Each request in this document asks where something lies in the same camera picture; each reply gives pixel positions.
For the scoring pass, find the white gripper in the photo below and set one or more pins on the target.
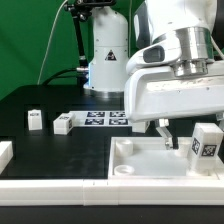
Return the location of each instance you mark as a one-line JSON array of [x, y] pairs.
[[156, 93]]

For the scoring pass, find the white square table top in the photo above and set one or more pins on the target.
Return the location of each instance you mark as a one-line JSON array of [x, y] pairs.
[[148, 158]]

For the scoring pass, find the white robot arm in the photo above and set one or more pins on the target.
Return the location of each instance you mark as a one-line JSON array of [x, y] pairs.
[[189, 22]]

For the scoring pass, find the white marker sheet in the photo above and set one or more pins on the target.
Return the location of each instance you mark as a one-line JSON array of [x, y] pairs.
[[100, 119]]

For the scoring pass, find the white left fence piece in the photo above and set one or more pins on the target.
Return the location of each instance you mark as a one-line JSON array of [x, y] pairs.
[[6, 154]]

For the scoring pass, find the white front fence wall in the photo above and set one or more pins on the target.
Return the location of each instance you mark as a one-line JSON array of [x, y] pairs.
[[111, 192]]

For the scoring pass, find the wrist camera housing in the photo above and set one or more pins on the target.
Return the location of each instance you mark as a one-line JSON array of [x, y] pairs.
[[162, 53]]

